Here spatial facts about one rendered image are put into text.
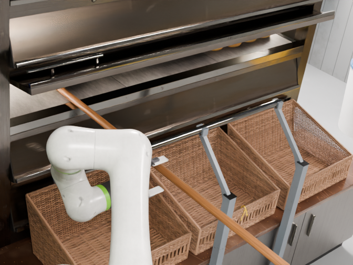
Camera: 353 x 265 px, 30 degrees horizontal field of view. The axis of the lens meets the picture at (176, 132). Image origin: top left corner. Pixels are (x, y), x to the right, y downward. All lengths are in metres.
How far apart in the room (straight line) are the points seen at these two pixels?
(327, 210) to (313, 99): 2.30
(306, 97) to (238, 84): 2.44
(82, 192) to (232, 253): 1.16
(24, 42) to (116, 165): 0.89
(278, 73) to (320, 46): 2.72
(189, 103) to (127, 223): 1.63
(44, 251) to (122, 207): 1.19
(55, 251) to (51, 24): 0.91
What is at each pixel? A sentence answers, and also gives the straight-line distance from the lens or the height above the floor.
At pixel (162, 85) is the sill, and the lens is 3.05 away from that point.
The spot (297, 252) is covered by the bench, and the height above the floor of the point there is 0.26.
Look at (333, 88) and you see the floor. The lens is 6.14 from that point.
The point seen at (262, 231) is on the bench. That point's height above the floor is 0.58.
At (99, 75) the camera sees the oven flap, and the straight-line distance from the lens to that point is 2.57.
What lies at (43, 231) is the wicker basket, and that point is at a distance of 2.79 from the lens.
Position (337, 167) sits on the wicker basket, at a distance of 3.64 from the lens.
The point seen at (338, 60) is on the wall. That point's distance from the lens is 6.30.
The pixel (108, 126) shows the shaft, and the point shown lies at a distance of 2.63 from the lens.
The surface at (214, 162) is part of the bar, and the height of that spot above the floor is 1.06.
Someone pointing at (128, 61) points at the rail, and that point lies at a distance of 2.64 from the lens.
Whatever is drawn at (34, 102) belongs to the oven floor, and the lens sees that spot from 2.82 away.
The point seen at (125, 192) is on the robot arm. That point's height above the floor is 1.54.
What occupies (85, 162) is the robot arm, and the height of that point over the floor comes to 1.57.
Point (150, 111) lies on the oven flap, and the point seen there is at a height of 1.04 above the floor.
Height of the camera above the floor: 2.58
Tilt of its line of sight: 31 degrees down
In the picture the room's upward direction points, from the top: 9 degrees clockwise
